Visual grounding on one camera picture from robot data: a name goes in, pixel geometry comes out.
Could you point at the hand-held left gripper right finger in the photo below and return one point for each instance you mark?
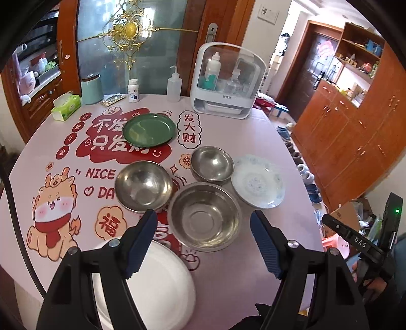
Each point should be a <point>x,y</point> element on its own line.
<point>265,244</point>

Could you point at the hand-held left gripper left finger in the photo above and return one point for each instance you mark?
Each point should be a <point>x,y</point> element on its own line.
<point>141,241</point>

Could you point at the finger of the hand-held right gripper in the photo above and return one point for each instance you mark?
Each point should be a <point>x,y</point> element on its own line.
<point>334,227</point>

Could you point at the large white plate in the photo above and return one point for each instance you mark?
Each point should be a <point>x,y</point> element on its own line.
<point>168,285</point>

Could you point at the pink-sided steel bowl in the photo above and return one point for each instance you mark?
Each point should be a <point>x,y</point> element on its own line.
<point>142,187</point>
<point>212,163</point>

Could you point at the floral glass plate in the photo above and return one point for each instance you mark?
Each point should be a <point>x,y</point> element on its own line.
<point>257,182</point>

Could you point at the large steel bowl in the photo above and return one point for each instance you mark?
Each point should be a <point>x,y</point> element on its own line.
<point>204,215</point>

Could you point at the green enamel plate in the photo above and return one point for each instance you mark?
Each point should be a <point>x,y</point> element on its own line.
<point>147,130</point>

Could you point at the person's right hand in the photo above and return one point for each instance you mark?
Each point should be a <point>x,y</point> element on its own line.
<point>379,290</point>

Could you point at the orange plastic stool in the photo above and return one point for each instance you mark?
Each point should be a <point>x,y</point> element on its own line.
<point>331,242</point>

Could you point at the cardboard box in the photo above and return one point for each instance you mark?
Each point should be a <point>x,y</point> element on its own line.
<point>345,212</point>

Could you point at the row of shoes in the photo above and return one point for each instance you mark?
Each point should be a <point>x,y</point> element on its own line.
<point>309,176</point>

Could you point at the wooden floor cabinet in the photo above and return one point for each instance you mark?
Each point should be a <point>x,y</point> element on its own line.
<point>349,133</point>

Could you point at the red patterned cloth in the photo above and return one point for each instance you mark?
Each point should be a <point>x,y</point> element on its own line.
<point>265,102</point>

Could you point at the pill blister pack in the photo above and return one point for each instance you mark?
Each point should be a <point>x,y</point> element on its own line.
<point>111,99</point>

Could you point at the wooden shelf unit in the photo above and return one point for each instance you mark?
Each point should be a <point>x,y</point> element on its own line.
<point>390,73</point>

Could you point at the white pill bottle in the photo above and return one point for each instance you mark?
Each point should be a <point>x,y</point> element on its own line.
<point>133,90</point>

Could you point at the white storage box clear lid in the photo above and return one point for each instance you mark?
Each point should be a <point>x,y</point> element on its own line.
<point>222,98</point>

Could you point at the green tissue box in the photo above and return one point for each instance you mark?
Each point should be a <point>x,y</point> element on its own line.
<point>68,106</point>

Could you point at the dark entry door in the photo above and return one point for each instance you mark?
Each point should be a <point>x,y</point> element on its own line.
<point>314,73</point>

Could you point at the translucent squeeze wash bottle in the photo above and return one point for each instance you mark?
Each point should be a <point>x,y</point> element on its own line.
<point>173,88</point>

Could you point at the teal canister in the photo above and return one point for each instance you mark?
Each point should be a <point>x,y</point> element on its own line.
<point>92,90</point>

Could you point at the clear pump bottle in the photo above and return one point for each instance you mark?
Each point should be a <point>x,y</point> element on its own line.
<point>235,84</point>

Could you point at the wooden kitchen cabinet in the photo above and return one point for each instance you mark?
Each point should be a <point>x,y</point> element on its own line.
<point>41,108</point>

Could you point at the glass door gold ornament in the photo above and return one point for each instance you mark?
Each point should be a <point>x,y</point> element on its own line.
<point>104,63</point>

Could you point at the white bottle teal label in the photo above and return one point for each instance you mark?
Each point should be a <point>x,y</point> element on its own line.
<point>212,68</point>

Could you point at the pink rice cooker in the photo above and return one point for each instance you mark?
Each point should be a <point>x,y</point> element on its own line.
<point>27,83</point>

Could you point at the white wall switch panel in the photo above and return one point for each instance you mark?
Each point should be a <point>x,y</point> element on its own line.
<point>268,12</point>

